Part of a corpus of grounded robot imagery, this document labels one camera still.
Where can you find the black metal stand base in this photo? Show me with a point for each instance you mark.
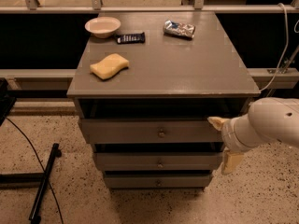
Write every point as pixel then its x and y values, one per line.
pixel 33 180

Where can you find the crumpled silver chip bag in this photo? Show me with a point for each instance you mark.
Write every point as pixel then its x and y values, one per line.
pixel 179 29

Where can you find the grey bottom drawer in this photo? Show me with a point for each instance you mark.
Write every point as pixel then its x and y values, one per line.
pixel 157 181

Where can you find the black equipment at left edge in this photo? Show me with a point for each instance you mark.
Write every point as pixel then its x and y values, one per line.
pixel 6 102

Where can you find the yellow sponge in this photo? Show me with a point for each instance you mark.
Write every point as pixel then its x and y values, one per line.
pixel 109 66

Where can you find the white ceramic bowl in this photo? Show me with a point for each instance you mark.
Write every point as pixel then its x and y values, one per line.
pixel 103 27

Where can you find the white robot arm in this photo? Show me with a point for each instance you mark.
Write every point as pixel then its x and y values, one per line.
pixel 268 120

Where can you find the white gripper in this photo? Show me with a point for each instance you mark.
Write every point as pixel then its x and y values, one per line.
pixel 229 136

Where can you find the grey middle drawer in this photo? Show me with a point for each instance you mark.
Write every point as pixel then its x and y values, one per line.
pixel 157 161

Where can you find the metal railing frame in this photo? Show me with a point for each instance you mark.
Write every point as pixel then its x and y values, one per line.
pixel 124 3

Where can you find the grey top drawer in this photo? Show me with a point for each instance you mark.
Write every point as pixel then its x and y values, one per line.
pixel 137 131

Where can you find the grey wooden drawer cabinet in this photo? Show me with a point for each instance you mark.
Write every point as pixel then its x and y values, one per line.
pixel 169 77

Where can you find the grey drawer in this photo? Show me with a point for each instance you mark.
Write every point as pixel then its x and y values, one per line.
pixel 157 161
pixel 137 131
pixel 157 181

